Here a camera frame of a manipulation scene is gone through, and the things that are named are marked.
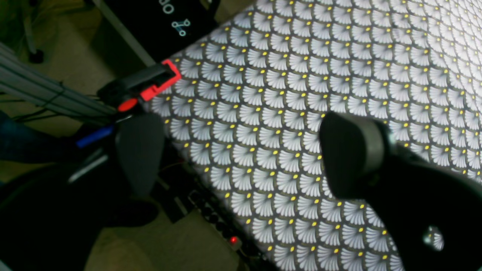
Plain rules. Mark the white power strip red switch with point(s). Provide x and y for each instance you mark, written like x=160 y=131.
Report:
x=225 y=225

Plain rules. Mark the red black table clamp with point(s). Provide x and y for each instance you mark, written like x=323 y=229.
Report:
x=126 y=93

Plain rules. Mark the person leg in blue jeans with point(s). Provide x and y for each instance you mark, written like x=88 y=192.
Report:
x=20 y=143

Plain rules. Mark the black OpenArm base box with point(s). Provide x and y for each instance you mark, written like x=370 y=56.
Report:
x=156 y=29

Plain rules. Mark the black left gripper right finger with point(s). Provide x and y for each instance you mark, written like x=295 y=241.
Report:
x=431 y=213

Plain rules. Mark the blue handled clamp left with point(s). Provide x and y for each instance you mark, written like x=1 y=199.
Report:
x=95 y=136

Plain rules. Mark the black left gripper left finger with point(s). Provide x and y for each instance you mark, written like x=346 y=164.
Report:
x=51 y=217

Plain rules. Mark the fan-patterned tablecloth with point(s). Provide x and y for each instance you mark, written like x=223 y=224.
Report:
x=253 y=93

